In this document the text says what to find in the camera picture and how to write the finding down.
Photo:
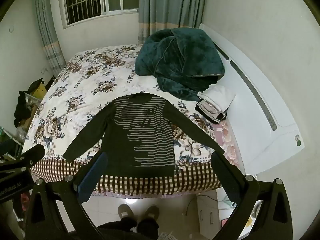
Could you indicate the white folded towel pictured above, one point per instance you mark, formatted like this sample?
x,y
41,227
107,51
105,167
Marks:
x,y
218,96

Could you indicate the person's dark trousers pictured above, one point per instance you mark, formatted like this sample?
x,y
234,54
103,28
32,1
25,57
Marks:
x,y
130,228

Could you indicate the person's left shoe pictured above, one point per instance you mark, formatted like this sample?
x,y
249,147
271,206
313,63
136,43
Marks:
x,y
126,211

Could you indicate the dark green plush blanket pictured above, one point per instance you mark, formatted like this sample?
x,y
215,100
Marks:
x,y
180,60

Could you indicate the yellow cardboard box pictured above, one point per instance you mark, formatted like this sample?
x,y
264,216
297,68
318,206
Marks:
x,y
38,91

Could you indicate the white nightstand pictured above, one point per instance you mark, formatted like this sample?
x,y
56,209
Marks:
x,y
207,212

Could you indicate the dark striped sweater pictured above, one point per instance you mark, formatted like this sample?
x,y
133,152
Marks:
x,y
125,145

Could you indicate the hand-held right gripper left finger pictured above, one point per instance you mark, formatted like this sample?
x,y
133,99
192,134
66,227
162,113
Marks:
x,y
91,178

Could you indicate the white wall socket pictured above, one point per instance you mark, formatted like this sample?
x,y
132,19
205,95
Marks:
x,y
45,70

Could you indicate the narrow grey-green curtain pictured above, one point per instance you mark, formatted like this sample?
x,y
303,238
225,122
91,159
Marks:
x,y
47,30

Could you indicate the person's right shoe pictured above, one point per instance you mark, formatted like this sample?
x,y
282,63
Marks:
x,y
152,212

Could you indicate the person's shoe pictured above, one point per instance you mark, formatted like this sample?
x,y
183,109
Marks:
x,y
126,211
152,212

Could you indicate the wide grey-green curtain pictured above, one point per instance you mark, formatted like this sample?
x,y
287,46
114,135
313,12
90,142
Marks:
x,y
170,2

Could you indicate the pink floral cloth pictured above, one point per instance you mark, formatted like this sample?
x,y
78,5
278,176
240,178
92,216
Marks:
x,y
228,142

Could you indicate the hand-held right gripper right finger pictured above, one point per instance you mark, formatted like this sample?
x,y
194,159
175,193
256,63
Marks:
x,y
226,180

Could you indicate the black clothes pile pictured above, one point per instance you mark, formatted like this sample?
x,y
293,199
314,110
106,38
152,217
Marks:
x,y
21,110

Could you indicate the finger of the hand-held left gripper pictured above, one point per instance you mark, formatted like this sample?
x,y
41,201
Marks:
x,y
31,155
7,146

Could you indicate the white headboard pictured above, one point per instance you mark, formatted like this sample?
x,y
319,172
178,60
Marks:
x,y
262,85

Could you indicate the floral bed sheet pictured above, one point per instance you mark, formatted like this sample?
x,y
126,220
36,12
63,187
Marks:
x,y
82,87

